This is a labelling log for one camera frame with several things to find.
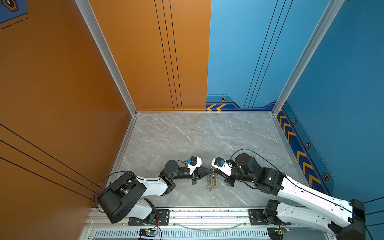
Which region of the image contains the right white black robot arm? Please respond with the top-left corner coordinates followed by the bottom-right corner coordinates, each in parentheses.
top-left (212, 153), bottom-right (367, 240)

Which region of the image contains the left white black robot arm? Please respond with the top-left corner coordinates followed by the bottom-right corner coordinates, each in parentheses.
top-left (97, 157), bottom-right (214, 224)

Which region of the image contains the right green circuit board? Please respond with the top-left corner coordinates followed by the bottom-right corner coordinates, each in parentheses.
top-left (267, 227), bottom-right (291, 240)

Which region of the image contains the green circuit board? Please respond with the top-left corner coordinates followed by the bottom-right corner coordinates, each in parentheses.
top-left (267, 227), bottom-right (291, 240)
top-left (138, 229), bottom-right (160, 240)

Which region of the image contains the left green circuit board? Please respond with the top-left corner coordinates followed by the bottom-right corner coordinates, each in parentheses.
top-left (138, 229), bottom-right (160, 240)

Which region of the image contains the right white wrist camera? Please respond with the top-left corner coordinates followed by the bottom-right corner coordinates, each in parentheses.
top-left (211, 157), bottom-right (237, 176)

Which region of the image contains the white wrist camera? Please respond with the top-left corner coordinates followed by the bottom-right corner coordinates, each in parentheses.
top-left (211, 157), bottom-right (237, 176)
top-left (186, 157), bottom-right (202, 175)

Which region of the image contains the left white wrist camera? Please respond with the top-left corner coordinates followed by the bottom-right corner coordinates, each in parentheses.
top-left (186, 157), bottom-right (202, 175)

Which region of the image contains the aluminium front rail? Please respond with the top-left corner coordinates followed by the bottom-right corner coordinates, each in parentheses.
top-left (85, 206), bottom-right (335, 229)

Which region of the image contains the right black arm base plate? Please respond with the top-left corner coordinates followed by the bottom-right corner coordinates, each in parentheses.
top-left (248, 209), bottom-right (292, 227)

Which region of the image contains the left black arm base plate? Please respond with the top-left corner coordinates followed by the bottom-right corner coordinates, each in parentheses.
top-left (128, 209), bottom-right (170, 226)

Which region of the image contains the white slotted cable duct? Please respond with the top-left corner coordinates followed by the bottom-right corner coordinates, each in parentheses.
top-left (91, 228), bottom-right (270, 240)

